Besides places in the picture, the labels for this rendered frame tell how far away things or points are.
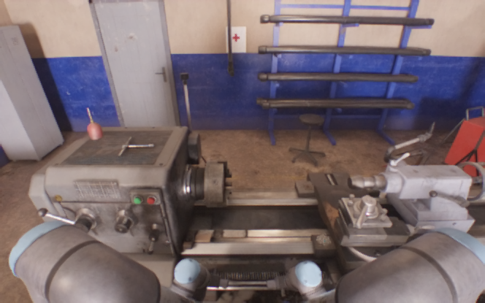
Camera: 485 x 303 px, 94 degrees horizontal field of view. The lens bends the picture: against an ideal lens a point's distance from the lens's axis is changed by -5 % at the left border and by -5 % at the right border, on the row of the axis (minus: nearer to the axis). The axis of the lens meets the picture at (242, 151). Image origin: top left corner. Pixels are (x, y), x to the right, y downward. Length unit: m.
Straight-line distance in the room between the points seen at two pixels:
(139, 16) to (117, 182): 3.42
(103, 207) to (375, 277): 1.04
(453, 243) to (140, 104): 4.43
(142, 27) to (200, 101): 1.42
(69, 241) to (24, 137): 4.06
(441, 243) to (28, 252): 0.70
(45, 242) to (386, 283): 0.56
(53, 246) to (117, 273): 0.12
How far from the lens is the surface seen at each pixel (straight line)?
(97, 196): 1.19
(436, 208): 1.65
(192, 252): 1.36
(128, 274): 0.48
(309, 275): 1.00
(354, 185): 1.41
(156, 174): 1.05
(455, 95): 5.67
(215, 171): 1.21
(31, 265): 0.54
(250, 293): 1.70
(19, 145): 4.69
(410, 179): 1.49
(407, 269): 0.47
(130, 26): 4.34
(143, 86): 4.45
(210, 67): 4.14
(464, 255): 0.54
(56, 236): 0.54
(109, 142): 1.36
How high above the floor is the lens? 1.89
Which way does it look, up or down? 30 degrees down
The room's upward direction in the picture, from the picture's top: straight up
